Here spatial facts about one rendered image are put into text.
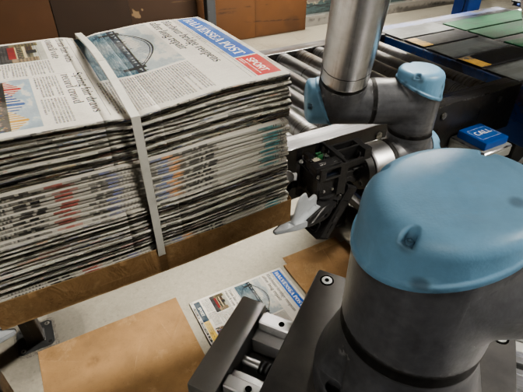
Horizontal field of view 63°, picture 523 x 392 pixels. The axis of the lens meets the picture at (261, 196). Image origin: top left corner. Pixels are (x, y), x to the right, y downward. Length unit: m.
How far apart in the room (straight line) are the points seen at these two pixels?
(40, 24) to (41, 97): 3.33
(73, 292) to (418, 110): 0.56
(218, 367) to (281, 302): 1.07
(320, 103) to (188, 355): 1.00
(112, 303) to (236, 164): 1.20
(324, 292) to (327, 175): 0.21
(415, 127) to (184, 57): 0.39
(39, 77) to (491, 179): 0.47
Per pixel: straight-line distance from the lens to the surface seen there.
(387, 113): 0.72
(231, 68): 0.51
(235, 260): 1.72
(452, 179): 0.31
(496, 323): 0.32
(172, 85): 0.49
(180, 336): 1.51
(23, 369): 1.59
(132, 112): 0.44
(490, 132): 1.16
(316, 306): 0.50
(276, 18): 4.48
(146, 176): 0.47
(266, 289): 1.60
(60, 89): 0.53
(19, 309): 0.56
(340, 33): 0.61
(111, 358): 1.51
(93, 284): 0.55
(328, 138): 0.86
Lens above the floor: 1.21
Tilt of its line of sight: 36 degrees down
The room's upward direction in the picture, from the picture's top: straight up
